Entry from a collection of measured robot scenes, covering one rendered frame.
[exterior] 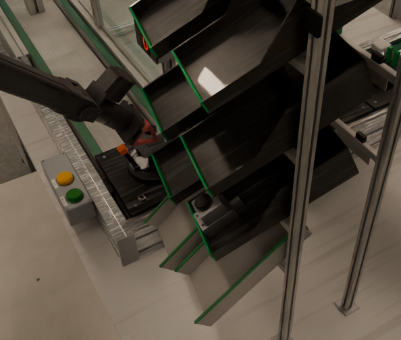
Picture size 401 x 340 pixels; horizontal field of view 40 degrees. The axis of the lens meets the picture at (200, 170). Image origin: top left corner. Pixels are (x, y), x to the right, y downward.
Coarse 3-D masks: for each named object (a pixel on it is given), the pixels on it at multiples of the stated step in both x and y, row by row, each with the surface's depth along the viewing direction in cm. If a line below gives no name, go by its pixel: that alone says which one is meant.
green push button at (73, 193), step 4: (76, 188) 138; (68, 192) 137; (72, 192) 137; (76, 192) 137; (80, 192) 137; (68, 196) 136; (72, 196) 136; (76, 196) 136; (80, 196) 136; (68, 200) 136; (72, 200) 135; (76, 200) 136
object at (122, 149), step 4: (120, 148) 133; (124, 148) 132; (128, 148) 134; (120, 152) 132; (124, 152) 133; (124, 156) 134; (128, 156) 135; (128, 160) 136; (132, 160) 136; (132, 164) 137; (136, 164) 138
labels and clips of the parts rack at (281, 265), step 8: (336, 0) 62; (344, 0) 63; (352, 0) 63; (304, 16) 65; (312, 16) 63; (320, 16) 62; (304, 24) 65; (312, 24) 64; (320, 24) 63; (312, 32) 64; (320, 32) 63; (376, 56) 83; (384, 56) 83; (376, 72) 86; (376, 80) 87; (384, 80) 85; (384, 88) 86; (344, 136) 100; (360, 136) 94; (352, 144) 99; (360, 152) 98; (368, 160) 97; (280, 264) 102
